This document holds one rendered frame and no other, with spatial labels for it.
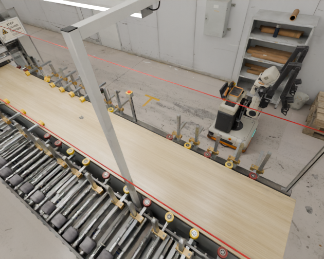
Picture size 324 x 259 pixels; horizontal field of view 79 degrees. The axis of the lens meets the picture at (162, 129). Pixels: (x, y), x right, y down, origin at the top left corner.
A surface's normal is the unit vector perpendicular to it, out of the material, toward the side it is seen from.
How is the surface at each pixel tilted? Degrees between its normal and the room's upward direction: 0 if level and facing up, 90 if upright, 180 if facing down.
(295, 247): 0
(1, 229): 0
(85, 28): 90
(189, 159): 0
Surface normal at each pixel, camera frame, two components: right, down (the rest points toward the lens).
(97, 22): 0.83, 0.38
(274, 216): -0.06, -0.67
